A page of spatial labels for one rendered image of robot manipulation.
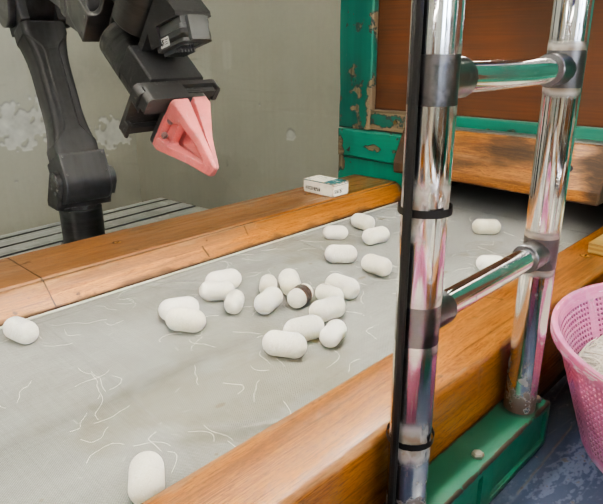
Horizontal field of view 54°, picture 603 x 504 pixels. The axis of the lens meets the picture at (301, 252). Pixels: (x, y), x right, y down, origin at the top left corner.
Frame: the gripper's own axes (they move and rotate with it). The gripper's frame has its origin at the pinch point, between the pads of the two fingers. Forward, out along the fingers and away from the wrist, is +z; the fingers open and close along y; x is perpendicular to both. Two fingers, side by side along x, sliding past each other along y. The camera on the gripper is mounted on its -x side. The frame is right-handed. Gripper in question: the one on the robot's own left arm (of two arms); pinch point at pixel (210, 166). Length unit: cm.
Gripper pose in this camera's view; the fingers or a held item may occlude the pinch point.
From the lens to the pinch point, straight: 62.7
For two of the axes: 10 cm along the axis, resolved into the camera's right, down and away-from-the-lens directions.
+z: 5.5, 7.8, -2.9
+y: 7.0, -2.4, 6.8
